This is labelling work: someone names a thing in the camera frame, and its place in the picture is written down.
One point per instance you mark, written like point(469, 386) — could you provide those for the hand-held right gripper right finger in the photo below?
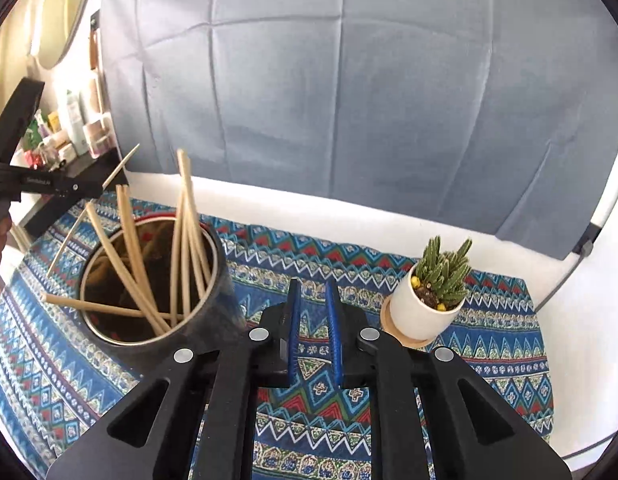
point(334, 335)

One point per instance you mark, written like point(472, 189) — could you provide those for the cactus in white pot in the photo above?
point(429, 295)

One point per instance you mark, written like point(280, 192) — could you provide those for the wooden hairbrush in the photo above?
point(95, 50)

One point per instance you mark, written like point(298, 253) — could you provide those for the black side shelf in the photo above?
point(89, 172)

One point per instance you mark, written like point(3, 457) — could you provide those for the black cylindrical utensil holder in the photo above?
point(204, 320)

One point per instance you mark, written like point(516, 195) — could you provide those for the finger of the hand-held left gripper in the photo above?
point(19, 120)
point(54, 184)

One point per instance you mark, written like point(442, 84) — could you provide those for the grey-blue backdrop cloth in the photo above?
point(364, 85)

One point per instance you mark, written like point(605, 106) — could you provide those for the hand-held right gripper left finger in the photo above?
point(293, 330)

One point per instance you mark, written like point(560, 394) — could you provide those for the pink jar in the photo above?
point(99, 140)

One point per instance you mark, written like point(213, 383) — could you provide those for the black backdrop clamp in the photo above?
point(586, 245)

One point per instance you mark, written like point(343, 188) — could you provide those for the thin wooden chopstick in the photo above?
point(74, 232)

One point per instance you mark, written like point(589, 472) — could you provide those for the round wooden saucer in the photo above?
point(389, 322)

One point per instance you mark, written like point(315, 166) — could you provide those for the bunch of wooden chopsticks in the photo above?
point(184, 240)

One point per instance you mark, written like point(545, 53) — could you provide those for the blue patterned tablecloth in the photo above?
point(489, 360)

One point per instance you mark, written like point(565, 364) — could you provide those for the oval wall mirror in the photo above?
point(59, 10)

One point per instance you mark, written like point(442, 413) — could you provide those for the grey spray bottle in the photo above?
point(76, 125)

